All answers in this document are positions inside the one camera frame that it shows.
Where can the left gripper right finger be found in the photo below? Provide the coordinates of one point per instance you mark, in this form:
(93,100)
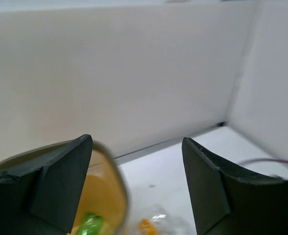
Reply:
(228,199)

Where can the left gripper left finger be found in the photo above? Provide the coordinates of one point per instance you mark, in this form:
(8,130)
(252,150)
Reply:
(40,189)

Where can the green plastic bottle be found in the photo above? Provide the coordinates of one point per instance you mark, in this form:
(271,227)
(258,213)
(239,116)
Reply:
(91,224)

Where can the yellow mesh waste bin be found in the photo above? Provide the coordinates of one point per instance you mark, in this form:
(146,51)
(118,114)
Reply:
(104,193)

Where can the clear bottle orange cap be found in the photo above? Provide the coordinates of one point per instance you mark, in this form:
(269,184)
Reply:
(155,220)

